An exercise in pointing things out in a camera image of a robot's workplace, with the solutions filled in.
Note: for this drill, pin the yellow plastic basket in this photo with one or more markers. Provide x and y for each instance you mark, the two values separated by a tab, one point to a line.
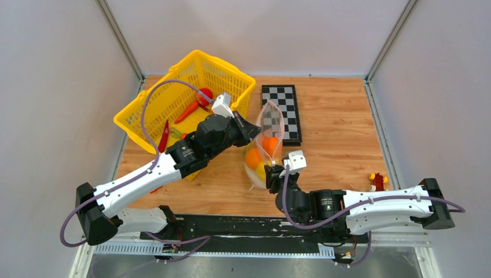
155	108

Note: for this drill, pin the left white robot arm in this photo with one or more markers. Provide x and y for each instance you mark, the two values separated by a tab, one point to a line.
102	210

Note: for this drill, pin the clear zip top bag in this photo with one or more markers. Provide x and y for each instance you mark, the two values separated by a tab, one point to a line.
270	120

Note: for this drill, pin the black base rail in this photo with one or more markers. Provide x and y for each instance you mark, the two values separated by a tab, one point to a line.
233	236

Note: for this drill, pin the black white checkerboard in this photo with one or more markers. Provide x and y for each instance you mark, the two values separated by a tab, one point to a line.
284	96

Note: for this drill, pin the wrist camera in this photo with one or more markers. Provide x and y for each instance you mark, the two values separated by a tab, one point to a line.
221	105
295	161

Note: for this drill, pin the yellow lemon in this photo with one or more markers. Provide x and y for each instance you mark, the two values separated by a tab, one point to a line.
260	170

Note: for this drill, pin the red apple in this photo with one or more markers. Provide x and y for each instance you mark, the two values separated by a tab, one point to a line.
205	96

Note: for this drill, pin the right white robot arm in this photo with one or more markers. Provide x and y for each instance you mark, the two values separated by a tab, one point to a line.
360	212

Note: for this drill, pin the red chili pepper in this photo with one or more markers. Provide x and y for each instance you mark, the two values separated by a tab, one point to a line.
164	138

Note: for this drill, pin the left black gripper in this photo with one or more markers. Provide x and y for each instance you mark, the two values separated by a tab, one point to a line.
249	132

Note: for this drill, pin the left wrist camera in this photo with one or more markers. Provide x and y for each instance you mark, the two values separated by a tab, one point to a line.
221	105

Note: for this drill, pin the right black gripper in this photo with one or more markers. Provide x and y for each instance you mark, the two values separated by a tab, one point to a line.
273	179

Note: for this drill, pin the red yellow toy on table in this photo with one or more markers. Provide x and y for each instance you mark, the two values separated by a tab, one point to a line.
378	182

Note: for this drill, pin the green vegetable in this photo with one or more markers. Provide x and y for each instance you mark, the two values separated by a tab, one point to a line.
176	133

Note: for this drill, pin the small orange item on table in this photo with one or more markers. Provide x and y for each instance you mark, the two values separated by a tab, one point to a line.
155	190

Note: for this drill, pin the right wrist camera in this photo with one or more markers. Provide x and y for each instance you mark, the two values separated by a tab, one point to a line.
295	161

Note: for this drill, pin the orange tangerine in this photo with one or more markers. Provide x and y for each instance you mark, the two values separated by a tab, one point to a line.
269	144
253	158

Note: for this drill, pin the orange carrot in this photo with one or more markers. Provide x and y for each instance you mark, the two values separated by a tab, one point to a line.
188	111

